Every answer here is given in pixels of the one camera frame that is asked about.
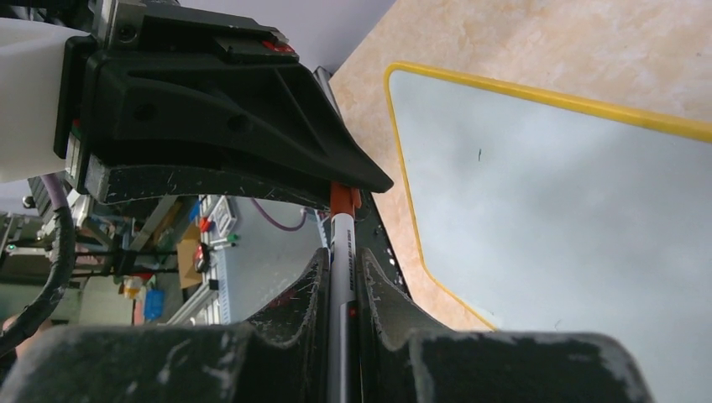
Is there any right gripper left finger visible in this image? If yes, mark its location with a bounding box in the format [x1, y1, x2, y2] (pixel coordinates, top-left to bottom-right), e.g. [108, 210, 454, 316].
[1, 249, 329, 402]

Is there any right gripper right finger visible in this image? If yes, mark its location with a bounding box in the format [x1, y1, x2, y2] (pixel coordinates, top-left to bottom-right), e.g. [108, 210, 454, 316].
[356, 249, 652, 402]

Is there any yellow framed whiteboard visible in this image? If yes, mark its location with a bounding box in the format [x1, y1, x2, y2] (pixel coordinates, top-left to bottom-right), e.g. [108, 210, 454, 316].
[385, 62, 711, 402]

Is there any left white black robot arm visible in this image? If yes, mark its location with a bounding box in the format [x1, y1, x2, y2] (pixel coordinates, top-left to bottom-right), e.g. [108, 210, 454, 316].
[1, 1, 393, 209]

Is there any white marker pen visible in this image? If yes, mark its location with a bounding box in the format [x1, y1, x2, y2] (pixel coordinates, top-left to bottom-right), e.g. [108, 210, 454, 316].
[327, 182, 361, 402]

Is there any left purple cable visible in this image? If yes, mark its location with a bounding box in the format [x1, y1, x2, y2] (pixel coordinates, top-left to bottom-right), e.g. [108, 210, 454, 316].
[41, 173, 71, 212]

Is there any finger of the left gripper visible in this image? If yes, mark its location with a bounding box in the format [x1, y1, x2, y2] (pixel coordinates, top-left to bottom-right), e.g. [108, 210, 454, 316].
[54, 11, 393, 209]

